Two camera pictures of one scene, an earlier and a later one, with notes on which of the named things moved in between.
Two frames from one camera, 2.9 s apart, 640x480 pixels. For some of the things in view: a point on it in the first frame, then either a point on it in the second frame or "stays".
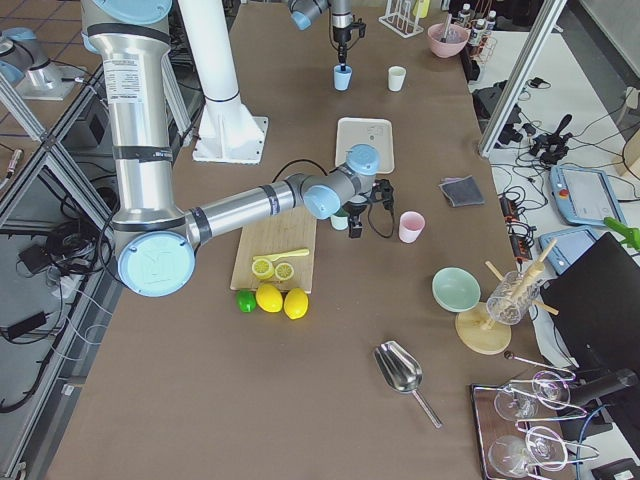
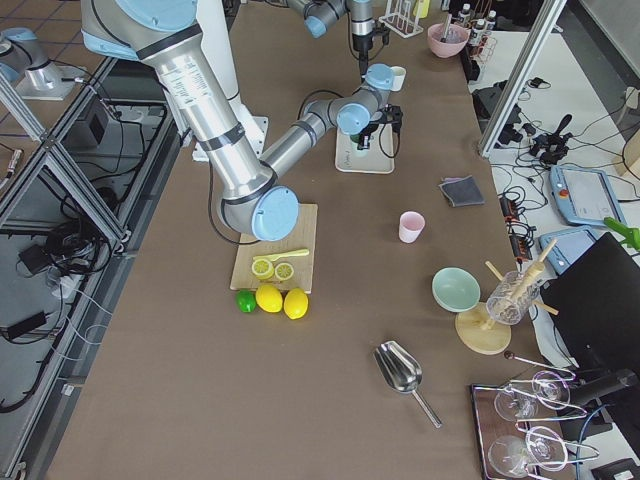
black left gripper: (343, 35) → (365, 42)
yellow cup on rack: (421, 8) stays
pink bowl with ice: (447, 40) stays
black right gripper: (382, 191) → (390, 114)
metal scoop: (402, 373) stays
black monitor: (596, 307) stays
